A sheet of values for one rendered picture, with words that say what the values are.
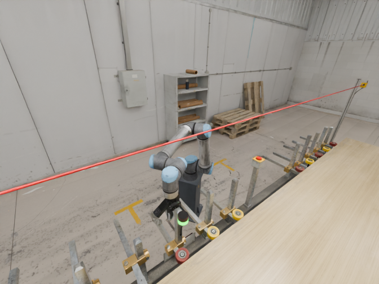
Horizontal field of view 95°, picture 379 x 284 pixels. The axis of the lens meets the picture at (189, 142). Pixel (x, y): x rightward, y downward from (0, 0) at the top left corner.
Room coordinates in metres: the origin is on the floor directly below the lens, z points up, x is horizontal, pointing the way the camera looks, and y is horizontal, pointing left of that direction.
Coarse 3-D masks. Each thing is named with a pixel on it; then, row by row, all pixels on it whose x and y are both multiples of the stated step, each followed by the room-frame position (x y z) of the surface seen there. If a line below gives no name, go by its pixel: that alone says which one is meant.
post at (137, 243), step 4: (136, 240) 0.55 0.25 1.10; (140, 240) 0.55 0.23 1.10; (136, 244) 0.53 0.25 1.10; (140, 244) 0.54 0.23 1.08; (136, 248) 0.53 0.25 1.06; (140, 248) 0.54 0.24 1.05; (136, 252) 0.53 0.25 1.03; (140, 252) 0.54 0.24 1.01; (136, 256) 0.54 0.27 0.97; (140, 256) 0.54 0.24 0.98; (144, 264) 0.54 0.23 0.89; (140, 268) 0.53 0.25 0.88; (144, 268) 0.54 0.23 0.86; (144, 272) 0.54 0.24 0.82; (144, 276) 0.54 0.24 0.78
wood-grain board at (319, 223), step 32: (320, 160) 1.68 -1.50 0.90; (352, 160) 1.70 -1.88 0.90; (288, 192) 1.14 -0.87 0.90; (320, 192) 1.15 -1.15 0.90; (352, 192) 1.17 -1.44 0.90; (256, 224) 0.82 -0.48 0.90; (288, 224) 0.82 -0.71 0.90; (320, 224) 0.83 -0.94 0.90; (352, 224) 0.84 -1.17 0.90; (192, 256) 0.59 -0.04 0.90; (224, 256) 0.59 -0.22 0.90; (256, 256) 0.60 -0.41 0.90; (288, 256) 0.60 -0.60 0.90; (320, 256) 0.61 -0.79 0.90; (352, 256) 0.62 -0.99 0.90
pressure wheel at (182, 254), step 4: (180, 248) 0.63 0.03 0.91; (184, 248) 0.63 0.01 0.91; (176, 252) 0.61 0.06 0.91; (180, 252) 0.61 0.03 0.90; (184, 252) 0.61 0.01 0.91; (188, 252) 0.61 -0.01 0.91; (176, 256) 0.58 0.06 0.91; (180, 256) 0.59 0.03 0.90; (184, 256) 0.59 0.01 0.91; (188, 256) 0.59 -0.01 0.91; (176, 260) 0.58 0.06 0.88; (180, 260) 0.56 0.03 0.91; (184, 260) 0.56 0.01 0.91
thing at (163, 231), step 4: (152, 212) 0.92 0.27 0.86; (152, 216) 0.89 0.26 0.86; (156, 224) 0.83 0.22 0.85; (160, 228) 0.79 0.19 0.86; (164, 228) 0.79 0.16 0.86; (164, 232) 0.76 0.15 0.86; (164, 236) 0.74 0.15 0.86; (168, 236) 0.74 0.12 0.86; (168, 240) 0.71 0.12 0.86; (172, 240) 0.71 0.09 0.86; (176, 248) 0.66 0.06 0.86
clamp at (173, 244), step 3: (183, 237) 0.73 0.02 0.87; (174, 240) 0.70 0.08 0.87; (183, 240) 0.71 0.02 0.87; (168, 243) 0.68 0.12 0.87; (171, 243) 0.68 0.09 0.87; (174, 243) 0.68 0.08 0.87; (180, 243) 0.68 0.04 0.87; (183, 243) 0.70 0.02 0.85; (165, 246) 0.66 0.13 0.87; (171, 246) 0.66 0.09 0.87; (174, 246) 0.66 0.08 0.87; (177, 246) 0.67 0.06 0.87; (180, 246) 0.68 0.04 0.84; (165, 249) 0.66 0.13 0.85; (168, 249) 0.65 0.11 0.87; (171, 249) 0.65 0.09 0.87; (168, 252) 0.63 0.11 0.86; (171, 252) 0.64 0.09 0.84; (168, 255) 0.63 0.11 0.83
